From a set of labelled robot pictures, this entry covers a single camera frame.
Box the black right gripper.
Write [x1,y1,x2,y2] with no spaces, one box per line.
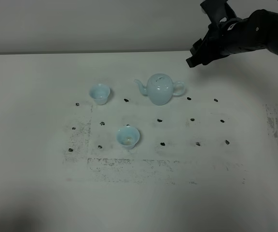
[186,0,237,68]

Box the light blue porcelain teapot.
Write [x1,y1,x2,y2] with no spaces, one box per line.
[134,73,186,105]

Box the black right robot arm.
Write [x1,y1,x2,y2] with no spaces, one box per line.
[186,0,278,68]

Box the far light blue teacup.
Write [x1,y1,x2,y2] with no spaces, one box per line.
[89,84,111,105]

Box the light blue teacup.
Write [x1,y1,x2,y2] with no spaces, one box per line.
[89,84,111,105]
[116,126,140,150]

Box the near light blue teacup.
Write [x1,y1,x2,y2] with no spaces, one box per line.
[116,126,140,150]

